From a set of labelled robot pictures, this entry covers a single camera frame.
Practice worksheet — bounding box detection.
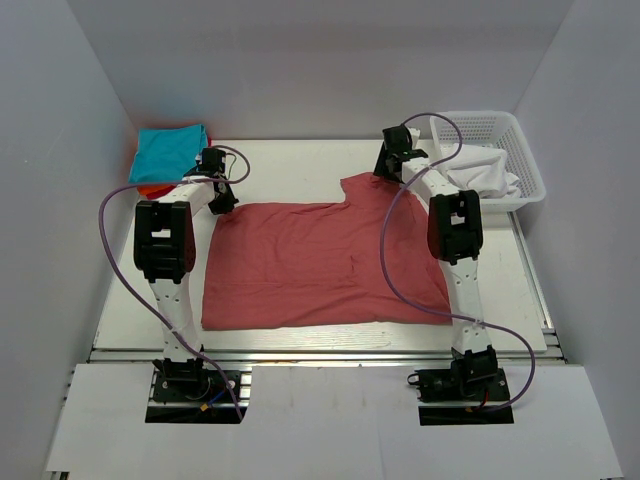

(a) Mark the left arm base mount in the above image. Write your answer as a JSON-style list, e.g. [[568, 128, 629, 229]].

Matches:
[[145, 359, 248, 425]]

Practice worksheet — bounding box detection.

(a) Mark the folded teal t-shirt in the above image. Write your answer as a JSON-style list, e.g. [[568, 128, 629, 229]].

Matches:
[[129, 124, 208, 183]]

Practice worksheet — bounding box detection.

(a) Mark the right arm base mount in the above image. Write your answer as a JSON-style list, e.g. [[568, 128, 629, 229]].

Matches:
[[407, 347, 514, 426]]

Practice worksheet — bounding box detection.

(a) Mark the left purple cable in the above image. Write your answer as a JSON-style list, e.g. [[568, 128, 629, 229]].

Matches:
[[97, 144, 251, 423]]

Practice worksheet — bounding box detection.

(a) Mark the folded orange t-shirt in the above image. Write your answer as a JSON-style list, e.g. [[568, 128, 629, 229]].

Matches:
[[137, 184, 174, 200]]

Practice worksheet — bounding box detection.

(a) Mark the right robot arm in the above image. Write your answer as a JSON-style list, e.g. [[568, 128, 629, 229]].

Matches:
[[374, 125, 497, 399]]

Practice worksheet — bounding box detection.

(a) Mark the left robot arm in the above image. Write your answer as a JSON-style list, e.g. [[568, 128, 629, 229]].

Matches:
[[133, 147, 238, 364]]

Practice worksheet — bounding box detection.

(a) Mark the white plastic basket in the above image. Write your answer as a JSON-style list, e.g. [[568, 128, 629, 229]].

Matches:
[[430, 111, 546, 213]]

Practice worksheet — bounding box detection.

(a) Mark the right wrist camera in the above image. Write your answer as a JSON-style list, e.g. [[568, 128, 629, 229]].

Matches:
[[408, 128, 421, 147]]

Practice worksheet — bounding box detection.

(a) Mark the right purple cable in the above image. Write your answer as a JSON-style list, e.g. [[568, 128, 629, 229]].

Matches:
[[379, 112, 539, 414]]

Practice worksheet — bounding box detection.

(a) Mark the salmon pink t-shirt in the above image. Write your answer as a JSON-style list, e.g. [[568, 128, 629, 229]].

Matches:
[[201, 173, 451, 331]]

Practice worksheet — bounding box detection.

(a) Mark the purple cable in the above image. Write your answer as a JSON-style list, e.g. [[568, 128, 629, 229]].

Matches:
[[379, 112, 539, 414], [97, 144, 251, 423]]

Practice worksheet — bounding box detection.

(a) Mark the white t-shirt in basket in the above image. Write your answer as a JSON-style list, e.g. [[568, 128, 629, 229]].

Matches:
[[437, 145, 521, 199]]

